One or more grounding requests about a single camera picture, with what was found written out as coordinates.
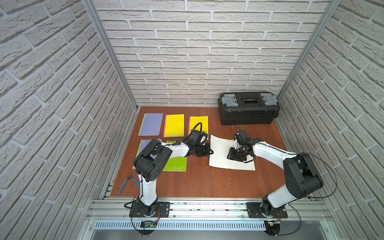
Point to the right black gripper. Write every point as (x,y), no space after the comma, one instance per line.
(232,156)

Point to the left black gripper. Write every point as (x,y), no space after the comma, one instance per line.
(202,149)

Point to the yellow cover notebook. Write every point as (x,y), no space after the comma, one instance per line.
(174,126)

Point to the notebook angled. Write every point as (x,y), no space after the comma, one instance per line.
(178,160)

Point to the purple cover notebook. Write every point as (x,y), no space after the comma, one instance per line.
(151,124)

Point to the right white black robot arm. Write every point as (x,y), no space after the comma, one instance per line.
(301,174)

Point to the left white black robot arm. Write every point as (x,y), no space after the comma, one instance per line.
(151,161)

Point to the black plastic toolbox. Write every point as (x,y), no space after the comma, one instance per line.
(248,108)

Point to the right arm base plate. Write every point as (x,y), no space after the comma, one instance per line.
(255,210)

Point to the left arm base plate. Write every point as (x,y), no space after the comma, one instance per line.
(157,209)

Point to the aluminium mounting rail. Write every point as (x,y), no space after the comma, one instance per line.
(210,209)

